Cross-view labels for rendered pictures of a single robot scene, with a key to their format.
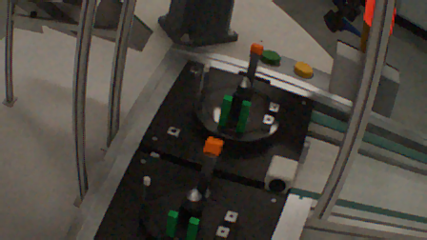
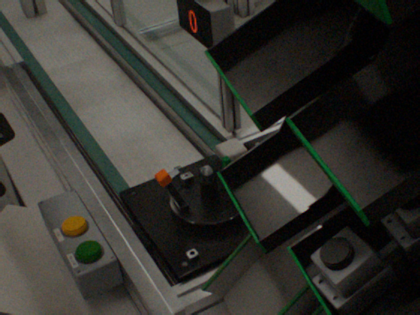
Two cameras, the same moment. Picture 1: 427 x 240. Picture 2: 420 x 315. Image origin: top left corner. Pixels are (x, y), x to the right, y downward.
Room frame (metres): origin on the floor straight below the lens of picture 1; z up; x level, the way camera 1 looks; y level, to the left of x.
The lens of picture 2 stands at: (1.25, 0.64, 1.68)
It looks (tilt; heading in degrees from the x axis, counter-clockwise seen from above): 41 degrees down; 234
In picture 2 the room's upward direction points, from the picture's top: 5 degrees counter-clockwise
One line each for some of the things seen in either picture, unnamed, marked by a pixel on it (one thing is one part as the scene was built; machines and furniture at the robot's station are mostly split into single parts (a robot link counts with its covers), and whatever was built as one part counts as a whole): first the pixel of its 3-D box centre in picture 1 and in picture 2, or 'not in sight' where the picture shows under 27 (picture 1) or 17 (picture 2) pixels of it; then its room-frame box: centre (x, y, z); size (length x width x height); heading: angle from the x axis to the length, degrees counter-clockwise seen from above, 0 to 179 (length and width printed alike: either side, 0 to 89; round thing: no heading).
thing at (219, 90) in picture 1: (237, 114); (210, 199); (0.80, -0.04, 0.98); 0.14 x 0.14 x 0.02
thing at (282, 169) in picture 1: (280, 176); (232, 154); (0.69, -0.12, 0.97); 0.05 x 0.05 x 0.04; 81
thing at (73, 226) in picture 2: (303, 70); (74, 227); (1.00, -0.15, 0.96); 0.04 x 0.04 x 0.02
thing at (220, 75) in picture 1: (235, 124); (211, 208); (0.80, -0.04, 0.96); 0.24 x 0.24 x 0.02; 81
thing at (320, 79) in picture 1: (300, 83); (79, 240); (1.00, -0.15, 0.93); 0.21 x 0.07 x 0.06; 81
